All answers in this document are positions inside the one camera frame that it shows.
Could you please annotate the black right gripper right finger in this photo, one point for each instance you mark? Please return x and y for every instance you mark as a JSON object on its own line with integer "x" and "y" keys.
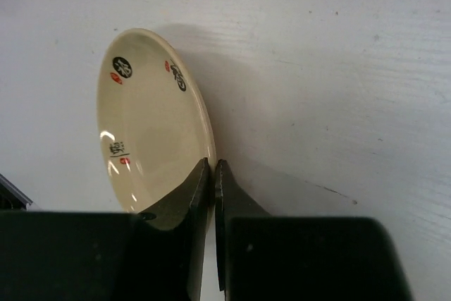
{"x": 265, "y": 257}

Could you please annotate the small cream patterned plate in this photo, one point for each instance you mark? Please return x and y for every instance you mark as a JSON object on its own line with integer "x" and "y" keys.
{"x": 153, "y": 123}

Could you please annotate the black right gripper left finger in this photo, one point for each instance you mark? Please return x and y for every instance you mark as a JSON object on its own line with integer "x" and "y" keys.
{"x": 156, "y": 254}

